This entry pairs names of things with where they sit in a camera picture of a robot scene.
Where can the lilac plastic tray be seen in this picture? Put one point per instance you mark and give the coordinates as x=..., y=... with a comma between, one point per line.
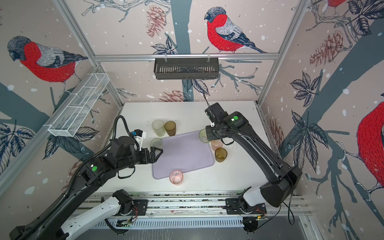
x=185, y=152

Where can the pink frosted glass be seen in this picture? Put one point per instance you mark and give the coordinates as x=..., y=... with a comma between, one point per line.
x=216, y=144

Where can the black wall basket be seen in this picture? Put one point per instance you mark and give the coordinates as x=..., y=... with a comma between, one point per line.
x=186, y=69

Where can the clear green glass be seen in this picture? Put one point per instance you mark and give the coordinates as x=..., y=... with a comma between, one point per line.
x=203, y=136

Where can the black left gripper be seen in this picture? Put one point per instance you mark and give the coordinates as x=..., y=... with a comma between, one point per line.
x=148, y=159

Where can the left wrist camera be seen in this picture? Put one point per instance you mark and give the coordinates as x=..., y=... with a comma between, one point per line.
x=139, y=136

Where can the brown textured short glass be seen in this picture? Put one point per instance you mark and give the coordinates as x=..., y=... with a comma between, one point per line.
x=220, y=154

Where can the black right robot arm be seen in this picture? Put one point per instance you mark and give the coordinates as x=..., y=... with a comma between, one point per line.
x=282, y=179

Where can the brown textured tall glass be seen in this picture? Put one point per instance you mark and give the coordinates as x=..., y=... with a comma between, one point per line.
x=170, y=128

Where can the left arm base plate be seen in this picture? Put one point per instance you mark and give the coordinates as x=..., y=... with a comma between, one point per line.
x=134, y=208

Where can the pink clear glass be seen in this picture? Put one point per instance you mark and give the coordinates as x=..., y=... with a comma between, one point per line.
x=176, y=177

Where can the pale green frosted tall glass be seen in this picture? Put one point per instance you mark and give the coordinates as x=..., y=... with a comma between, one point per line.
x=158, y=128

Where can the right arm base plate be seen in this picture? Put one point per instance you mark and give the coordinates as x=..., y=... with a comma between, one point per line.
x=233, y=207

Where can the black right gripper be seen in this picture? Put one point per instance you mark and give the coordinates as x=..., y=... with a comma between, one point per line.
x=210, y=136

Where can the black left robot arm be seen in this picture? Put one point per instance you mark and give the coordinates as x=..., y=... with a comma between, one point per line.
x=54, y=223

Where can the white wire mesh shelf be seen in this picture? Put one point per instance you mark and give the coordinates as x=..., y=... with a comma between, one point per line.
x=75, y=112

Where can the aluminium mounting rail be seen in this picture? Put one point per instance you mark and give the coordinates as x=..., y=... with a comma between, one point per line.
x=209, y=205

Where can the pale green textured glass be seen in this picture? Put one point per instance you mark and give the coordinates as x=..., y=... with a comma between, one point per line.
x=156, y=143

